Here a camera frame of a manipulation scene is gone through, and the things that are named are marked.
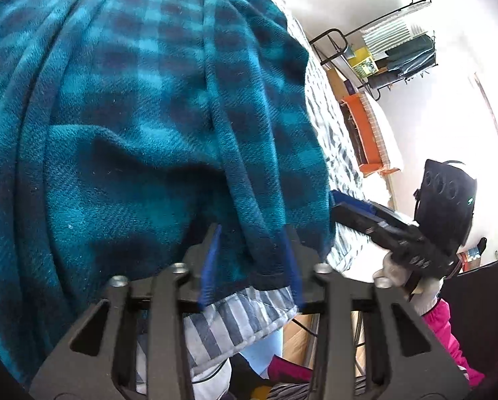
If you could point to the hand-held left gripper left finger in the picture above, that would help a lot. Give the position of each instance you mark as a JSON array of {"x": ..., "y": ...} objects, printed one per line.
[{"x": 209, "y": 271}]

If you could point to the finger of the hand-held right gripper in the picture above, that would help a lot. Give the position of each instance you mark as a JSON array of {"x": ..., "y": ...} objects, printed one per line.
[
  {"x": 353, "y": 198},
  {"x": 357, "y": 218}
]

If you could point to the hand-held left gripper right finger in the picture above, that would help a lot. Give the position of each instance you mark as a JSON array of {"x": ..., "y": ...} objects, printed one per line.
[{"x": 292, "y": 271}]

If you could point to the teal plaid fleece jacket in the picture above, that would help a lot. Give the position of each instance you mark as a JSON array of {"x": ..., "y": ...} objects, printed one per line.
[{"x": 128, "y": 133}]

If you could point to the person's right forearm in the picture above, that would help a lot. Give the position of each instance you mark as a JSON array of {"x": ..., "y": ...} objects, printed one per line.
[{"x": 444, "y": 333}]

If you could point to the dark hanging clothes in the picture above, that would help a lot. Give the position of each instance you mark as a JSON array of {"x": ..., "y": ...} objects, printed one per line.
[{"x": 411, "y": 52}]

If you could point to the person's right hand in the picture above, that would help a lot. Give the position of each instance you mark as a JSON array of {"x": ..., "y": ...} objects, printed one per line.
[{"x": 428, "y": 300}]

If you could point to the orange cabinet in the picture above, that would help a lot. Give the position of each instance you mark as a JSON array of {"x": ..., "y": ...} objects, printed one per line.
[{"x": 353, "y": 104}]

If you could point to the person's pink jacket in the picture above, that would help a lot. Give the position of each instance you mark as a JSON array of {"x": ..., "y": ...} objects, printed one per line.
[{"x": 290, "y": 368}]

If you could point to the brown cardboard box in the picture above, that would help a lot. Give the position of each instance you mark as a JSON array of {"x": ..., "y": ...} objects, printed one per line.
[{"x": 336, "y": 83}]

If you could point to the black chair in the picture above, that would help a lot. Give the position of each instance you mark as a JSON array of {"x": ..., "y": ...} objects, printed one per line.
[{"x": 486, "y": 321}]

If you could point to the yellow box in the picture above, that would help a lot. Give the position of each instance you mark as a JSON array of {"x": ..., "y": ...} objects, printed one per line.
[{"x": 363, "y": 64}]

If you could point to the striped hanging towel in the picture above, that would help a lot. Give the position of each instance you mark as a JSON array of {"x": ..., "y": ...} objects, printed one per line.
[{"x": 386, "y": 35}]

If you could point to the black metal coat rack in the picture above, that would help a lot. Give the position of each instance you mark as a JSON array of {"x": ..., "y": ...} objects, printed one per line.
[{"x": 332, "y": 30}]

